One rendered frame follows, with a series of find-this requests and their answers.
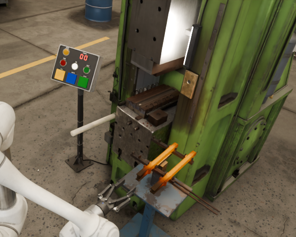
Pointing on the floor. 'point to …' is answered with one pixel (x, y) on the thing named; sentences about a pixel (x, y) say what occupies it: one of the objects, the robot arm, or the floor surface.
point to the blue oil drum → (98, 10)
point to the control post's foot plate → (74, 164)
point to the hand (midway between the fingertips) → (126, 187)
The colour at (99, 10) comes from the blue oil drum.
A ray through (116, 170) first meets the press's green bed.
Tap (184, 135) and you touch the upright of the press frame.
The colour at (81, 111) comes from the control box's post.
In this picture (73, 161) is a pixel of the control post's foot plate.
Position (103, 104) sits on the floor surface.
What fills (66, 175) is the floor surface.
